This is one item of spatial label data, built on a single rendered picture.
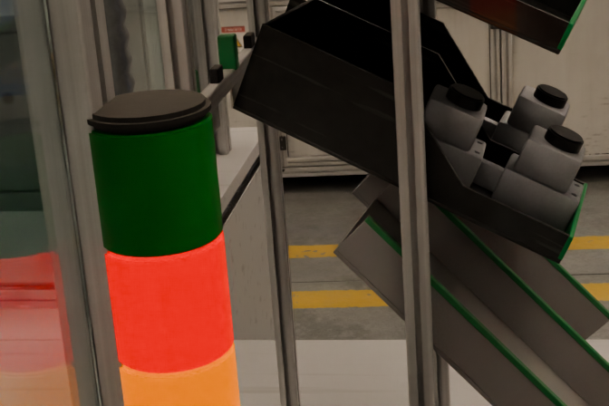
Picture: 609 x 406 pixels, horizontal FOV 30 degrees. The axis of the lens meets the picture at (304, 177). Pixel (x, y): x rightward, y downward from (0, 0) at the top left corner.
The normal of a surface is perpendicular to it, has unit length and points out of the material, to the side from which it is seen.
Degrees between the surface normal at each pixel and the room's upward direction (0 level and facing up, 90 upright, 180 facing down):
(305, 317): 0
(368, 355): 0
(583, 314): 90
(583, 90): 90
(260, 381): 0
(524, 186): 90
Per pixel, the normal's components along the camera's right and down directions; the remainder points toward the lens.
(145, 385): -0.42, 0.30
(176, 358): 0.15, 0.29
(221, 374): 0.81, 0.12
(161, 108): -0.07, -0.95
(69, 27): -0.14, 0.30
